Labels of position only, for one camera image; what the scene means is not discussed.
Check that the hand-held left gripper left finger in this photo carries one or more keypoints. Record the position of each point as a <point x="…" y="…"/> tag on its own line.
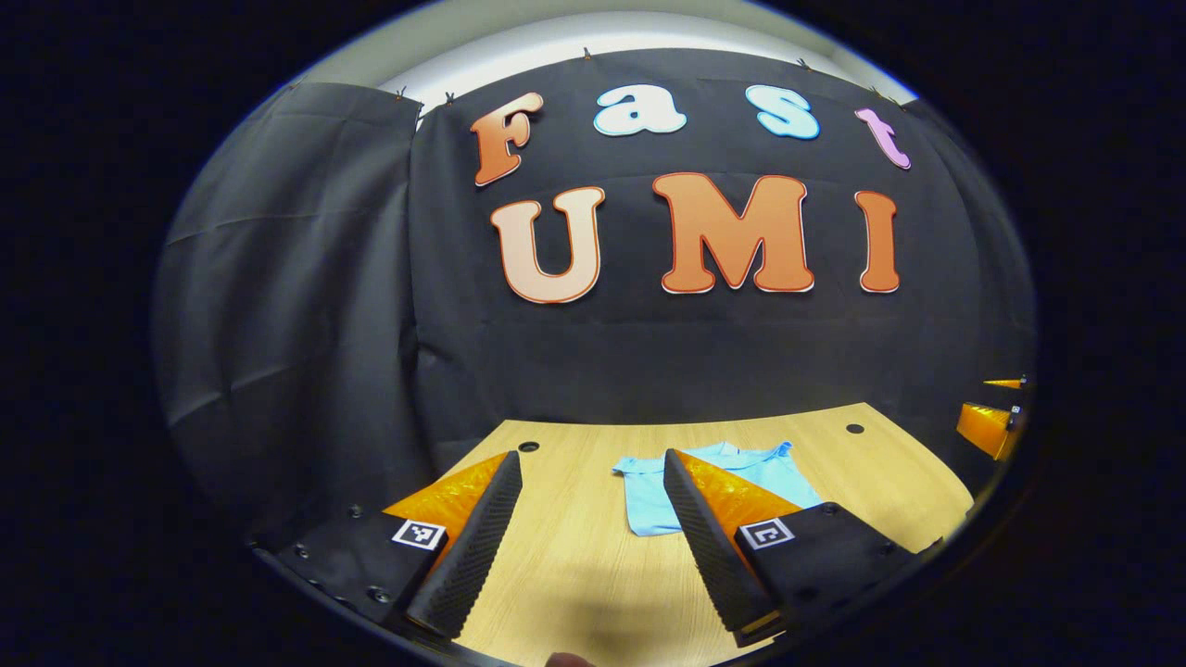
<point x="473" y="547"/>

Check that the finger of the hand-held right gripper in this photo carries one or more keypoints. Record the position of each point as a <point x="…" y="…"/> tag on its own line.
<point x="1005" y="383"/>
<point x="984" y="428"/>

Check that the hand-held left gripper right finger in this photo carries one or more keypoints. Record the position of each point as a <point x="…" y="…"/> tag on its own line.
<point x="709" y="547"/>

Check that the light blue T-shirt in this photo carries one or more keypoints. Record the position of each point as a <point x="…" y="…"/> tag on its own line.
<point x="649" y="500"/>

